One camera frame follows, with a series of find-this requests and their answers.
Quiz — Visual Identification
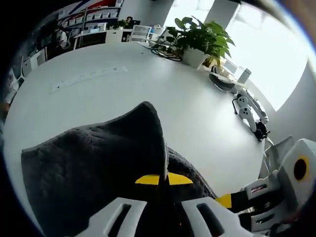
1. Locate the dark grey towel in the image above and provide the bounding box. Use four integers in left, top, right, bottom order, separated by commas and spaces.
21, 101, 218, 237

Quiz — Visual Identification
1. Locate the light grey chair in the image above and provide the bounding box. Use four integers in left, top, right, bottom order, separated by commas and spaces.
258, 135, 296, 180

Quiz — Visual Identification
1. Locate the small black device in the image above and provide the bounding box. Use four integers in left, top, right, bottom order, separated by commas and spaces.
254, 120, 271, 142

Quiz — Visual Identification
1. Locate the white handheld controller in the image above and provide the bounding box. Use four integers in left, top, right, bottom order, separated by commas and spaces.
238, 106, 259, 133
232, 88, 269, 124

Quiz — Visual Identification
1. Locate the white box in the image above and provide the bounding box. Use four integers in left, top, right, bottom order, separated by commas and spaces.
237, 68, 252, 86

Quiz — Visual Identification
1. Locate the white headset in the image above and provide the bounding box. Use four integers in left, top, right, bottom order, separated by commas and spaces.
208, 66, 237, 92

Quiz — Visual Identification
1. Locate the white power strip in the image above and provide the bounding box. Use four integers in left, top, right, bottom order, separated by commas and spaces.
48, 66, 128, 95

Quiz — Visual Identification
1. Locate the green potted plant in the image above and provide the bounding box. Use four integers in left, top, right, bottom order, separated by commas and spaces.
165, 16, 237, 69

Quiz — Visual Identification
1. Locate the white office desk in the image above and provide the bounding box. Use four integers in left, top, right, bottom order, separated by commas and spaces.
74, 28, 131, 47

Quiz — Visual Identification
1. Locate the white office chair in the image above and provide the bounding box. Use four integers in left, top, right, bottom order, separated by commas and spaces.
130, 24, 151, 42

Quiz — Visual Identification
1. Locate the shelf with white boxes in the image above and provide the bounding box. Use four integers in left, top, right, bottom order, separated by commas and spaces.
58, 0, 124, 28

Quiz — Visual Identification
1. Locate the black cable coil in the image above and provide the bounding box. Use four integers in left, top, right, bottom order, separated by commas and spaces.
150, 43, 183, 62

